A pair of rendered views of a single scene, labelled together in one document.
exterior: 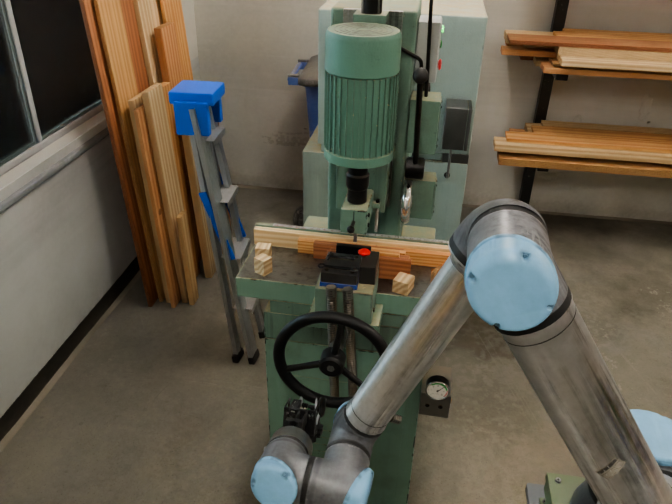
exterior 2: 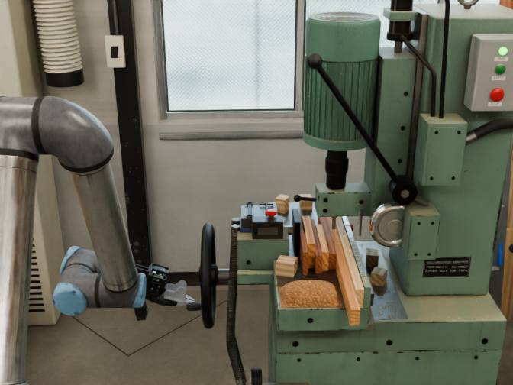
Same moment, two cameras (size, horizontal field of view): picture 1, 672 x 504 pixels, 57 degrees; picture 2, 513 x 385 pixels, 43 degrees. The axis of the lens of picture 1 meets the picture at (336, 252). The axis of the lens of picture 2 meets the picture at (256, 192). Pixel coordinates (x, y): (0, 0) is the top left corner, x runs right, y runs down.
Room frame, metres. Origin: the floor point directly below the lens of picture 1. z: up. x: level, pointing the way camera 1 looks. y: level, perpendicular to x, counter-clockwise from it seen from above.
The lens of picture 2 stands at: (0.99, -1.56, 1.73)
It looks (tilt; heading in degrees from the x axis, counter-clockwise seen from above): 23 degrees down; 80
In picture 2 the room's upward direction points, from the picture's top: straight up
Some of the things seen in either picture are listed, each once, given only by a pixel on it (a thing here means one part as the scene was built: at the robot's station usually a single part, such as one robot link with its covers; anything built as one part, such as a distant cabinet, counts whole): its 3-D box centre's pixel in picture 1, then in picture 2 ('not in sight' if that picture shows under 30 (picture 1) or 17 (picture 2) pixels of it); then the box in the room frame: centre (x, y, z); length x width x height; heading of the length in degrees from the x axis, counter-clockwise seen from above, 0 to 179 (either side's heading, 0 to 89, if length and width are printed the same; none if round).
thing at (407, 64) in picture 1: (371, 131); (450, 153); (1.76, -0.10, 1.16); 0.22 x 0.22 x 0.72; 81
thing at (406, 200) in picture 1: (406, 201); (393, 224); (1.58, -0.20, 1.02); 0.12 x 0.03 x 0.12; 171
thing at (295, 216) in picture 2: (351, 266); (285, 230); (1.34, -0.04, 0.95); 0.09 x 0.07 x 0.09; 81
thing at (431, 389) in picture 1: (437, 389); (257, 383); (1.22, -0.27, 0.65); 0.06 x 0.04 x 0.08; 81
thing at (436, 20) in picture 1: (428, 49); (494, 72); (1.77, -0.24, 1.40); 0.10 x 0.06 x 0.16; 171
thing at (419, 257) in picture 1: (394, 254); (338, 257); (1.45, -0.16, 0.92); 0.54 x 0.02 x 0.04; 81
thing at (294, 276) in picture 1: (351, 287); (293, 257); (1.36, -0.04, 0.87); 0.61 x 0.30 x 0.06; 81
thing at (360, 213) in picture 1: (358, 212); (342, 202); (1.49, -0.06, 1.03); 0.14 x 0.07 x 0.09; 171
